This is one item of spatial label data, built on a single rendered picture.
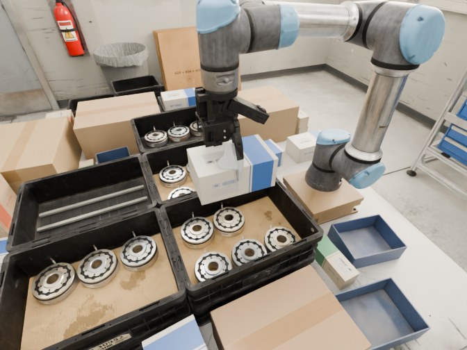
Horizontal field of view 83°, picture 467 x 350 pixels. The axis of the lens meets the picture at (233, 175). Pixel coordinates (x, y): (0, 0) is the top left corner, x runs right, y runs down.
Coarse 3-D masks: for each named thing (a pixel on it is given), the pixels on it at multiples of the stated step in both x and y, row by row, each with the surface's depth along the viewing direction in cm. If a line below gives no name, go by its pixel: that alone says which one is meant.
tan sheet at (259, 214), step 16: (240, 208) 94; (256, 208) 94; (272, 208) 94; (256, 224) 88; (272, 224) 88; (288, 224) 88; (176, 240) 83; (224, 240) 83; (192, 256) 79; (192, 272) 75
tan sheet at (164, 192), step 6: (156, 174) 108; (186, 174) 108; (156, 180) 105; (186, 180) 105; (162, 186) 102; (180, 186) 102; (186, 186) 102; (192, 186) 102; (162, 192) 100; (168, 192) 100; (162, 198) 97
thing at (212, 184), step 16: (256, 144) 69; (192, 160) 64; (208, 160) 64; (256, 160) 64; (272, 160) 64; (192, 176) 69; (208, 176) 60; (224, 176) 62; (256, 176) 66; (272, 176) 68; (208, 192) 63; (224, 192) 65; (240, 192) 67
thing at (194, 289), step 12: (276, 180) 90; (288, 192) 85; (168, 204) 82; (300, 204) 82; (168, 228) 74; (300, 240) 71; (312, 240) 72; (276, 252) 69; (288, 252) 70; (180, 264) 66; (252, 264) 66; (264, 264) 68; (216, 276) 64; (228, 276) 64; (192, 288) 61; (204, 288) 62
